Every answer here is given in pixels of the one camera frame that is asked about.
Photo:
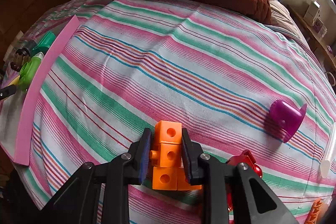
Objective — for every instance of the red block toy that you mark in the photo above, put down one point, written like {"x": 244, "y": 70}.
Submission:
{"x": 246, "y": 157}

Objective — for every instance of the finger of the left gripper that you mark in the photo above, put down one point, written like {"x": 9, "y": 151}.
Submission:
{"x": 7, "y": 91}

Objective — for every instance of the white pillow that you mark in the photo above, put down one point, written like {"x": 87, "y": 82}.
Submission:
{"x": 280, "y": 17}

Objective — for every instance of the green plug-in device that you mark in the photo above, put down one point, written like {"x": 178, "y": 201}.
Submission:
{"x": 28, "y": 71}

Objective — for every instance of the pink edged tray box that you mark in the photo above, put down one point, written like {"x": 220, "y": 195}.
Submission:
{"x": 17, "y": 111}

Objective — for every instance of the red cylinder toy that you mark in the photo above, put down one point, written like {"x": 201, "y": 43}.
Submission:
{"x": 258, "y": 170}

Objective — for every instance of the teal flanged plastic spool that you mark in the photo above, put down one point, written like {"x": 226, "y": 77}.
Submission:
{"x": 44, "y": 44}

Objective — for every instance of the striped bed sheet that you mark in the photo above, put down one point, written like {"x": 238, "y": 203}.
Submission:
{"x": 133, "y": 63}

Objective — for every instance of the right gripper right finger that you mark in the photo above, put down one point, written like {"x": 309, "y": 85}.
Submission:
{"x": 252, "y": 199}

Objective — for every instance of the grey black cylinder container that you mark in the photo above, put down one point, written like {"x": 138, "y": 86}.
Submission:
{"x": 26, "y": 48}

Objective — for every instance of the white box on desk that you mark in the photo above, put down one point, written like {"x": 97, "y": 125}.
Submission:
{"x": 312, "y": 13}

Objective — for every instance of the white translucent tube case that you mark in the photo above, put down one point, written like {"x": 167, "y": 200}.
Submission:
{"x": 329, "y": 154}

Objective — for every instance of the orange linked cube blocks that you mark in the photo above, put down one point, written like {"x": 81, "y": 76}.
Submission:
{"x": 166, "y": 158}

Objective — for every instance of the wooden bedside desk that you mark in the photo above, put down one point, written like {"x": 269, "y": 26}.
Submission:
{"x": 314, "y": 41}

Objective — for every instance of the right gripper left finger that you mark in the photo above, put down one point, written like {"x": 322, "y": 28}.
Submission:
{"x": 100, "y": 191}

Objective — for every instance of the orange plastic rack piece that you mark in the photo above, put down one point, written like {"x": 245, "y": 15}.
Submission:
{"x": 318, "y": 209}

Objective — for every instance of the brown massage brush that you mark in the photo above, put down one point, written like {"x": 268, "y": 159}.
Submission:
{"x": 19, "y": 61}

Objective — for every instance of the magenta flanged plastic cup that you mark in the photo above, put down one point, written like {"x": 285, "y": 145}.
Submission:
{"x": 287, "y": 117}

